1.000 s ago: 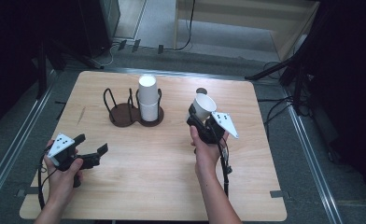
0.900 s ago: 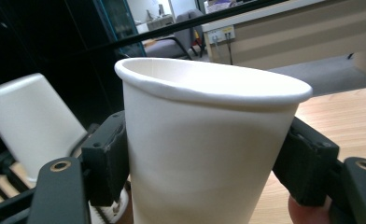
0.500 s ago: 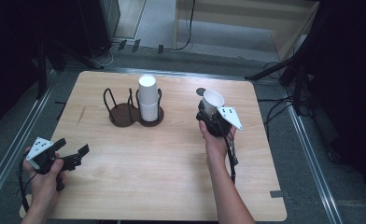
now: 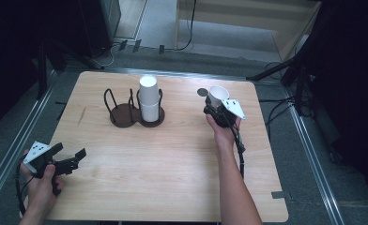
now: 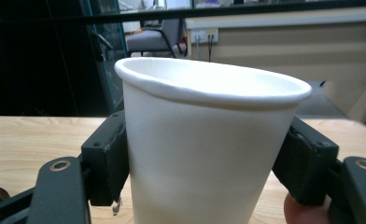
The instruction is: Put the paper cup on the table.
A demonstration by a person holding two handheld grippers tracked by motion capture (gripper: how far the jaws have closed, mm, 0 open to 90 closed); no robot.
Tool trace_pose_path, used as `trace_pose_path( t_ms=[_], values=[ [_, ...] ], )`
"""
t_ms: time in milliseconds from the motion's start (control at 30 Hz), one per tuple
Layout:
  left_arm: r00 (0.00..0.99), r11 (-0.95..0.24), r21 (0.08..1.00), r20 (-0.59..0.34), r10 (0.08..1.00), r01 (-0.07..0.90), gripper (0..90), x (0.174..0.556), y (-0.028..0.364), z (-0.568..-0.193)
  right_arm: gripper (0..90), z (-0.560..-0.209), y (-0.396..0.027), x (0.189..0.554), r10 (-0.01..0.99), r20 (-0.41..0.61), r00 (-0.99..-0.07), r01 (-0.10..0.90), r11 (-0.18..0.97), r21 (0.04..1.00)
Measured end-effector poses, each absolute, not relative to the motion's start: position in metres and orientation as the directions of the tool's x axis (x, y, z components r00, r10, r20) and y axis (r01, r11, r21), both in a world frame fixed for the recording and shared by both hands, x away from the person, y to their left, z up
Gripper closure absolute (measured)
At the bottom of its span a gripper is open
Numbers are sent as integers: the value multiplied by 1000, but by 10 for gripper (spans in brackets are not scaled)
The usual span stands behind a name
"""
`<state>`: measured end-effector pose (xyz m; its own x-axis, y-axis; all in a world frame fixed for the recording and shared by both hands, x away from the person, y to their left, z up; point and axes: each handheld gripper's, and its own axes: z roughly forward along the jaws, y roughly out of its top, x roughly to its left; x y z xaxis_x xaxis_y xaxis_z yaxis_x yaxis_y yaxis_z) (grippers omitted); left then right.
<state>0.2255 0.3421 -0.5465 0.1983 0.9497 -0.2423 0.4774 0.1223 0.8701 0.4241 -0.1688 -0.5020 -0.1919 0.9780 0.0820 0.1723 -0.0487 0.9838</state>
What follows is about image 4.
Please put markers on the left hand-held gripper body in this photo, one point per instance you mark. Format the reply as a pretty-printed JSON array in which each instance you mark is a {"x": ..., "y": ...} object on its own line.
[{"x": 36, "y": 151}]

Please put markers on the black tripod stand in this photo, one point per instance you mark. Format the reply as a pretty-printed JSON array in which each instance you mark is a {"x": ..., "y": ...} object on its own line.
[{"x": 293, "y": 65}]

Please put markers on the person's right hand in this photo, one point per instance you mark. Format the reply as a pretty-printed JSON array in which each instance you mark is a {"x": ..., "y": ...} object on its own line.
[{"x": 224, "y": 137}]

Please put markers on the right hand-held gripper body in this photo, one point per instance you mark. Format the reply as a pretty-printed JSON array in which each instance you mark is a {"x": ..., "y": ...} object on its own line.
[{"x": 233, "y": 108}]

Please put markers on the person's left hand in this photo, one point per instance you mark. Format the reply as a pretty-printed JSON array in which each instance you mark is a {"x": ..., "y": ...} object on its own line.
[{"x": 41, "y": 195}]

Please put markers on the dark cabinet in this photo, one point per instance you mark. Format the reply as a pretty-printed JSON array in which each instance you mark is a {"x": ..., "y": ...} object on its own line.
[{"x": 100, "y": 25}]

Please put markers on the black round table grommet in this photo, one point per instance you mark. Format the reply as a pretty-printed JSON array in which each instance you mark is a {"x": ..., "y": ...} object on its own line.
[{"x": 201, "y": 92}]

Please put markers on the black tape piece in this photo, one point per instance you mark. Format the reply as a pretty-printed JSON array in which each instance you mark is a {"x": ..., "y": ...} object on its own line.
[{"x": 278, "y": 195}]

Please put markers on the metal floor rail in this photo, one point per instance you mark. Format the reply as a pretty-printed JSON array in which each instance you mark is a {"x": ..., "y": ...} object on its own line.
[
  {"x": 7, "y": 162},
  {"x": 313, "y": 162}
]

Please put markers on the dark metal stand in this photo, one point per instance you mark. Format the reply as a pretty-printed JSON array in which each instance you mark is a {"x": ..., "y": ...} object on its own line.
[{"x": 42, "y": 72}]

